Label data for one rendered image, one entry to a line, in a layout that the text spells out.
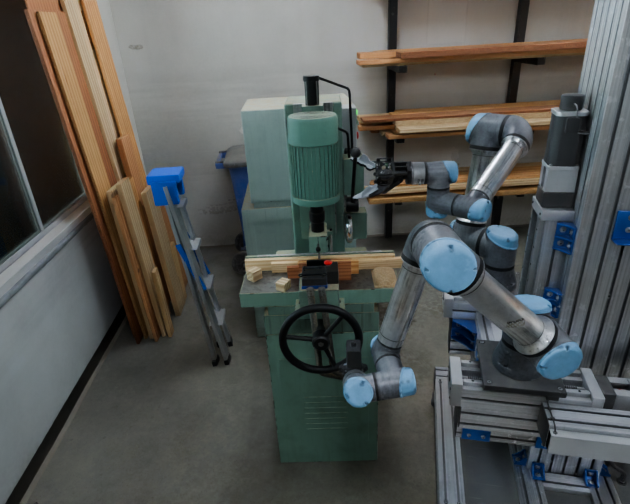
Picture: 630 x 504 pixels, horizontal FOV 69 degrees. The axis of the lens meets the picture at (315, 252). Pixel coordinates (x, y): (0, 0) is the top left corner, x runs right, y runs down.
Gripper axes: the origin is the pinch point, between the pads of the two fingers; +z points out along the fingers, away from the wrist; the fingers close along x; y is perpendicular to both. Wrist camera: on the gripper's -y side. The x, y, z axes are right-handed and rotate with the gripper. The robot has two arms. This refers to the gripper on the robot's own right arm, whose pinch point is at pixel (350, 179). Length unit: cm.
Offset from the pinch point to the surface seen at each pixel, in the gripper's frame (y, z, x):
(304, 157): 3.6, 15.4, -7.0
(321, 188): -3.8, 10.1, 1.2
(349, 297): -26.5, 1.3, 35.0
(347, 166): -21.4, -0.3, -17.1
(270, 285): -28, 31, 29
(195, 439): -99, 77, 86
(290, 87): -163, 35, -171
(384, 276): -24.6, -12.0, 27.9
